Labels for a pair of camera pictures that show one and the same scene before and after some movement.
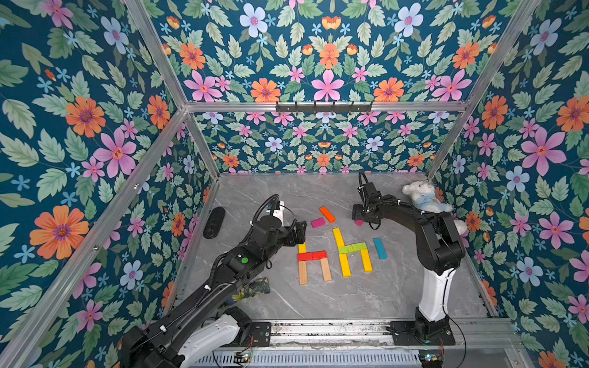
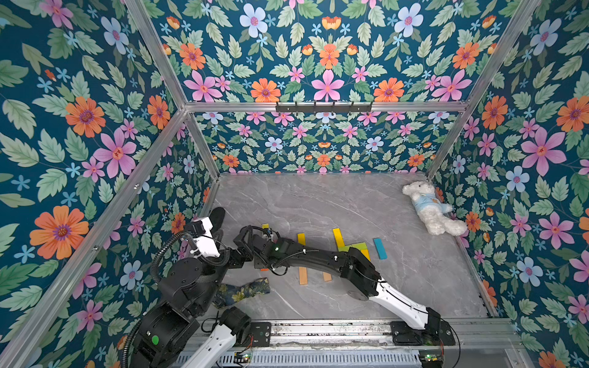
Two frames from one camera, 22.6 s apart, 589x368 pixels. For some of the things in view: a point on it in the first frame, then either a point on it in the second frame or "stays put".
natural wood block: x=303 y=272 stays put
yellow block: x=339 y=238 stays put
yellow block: x=366 y=261 stays put
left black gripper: x=299 y=238 → x=233 y=261
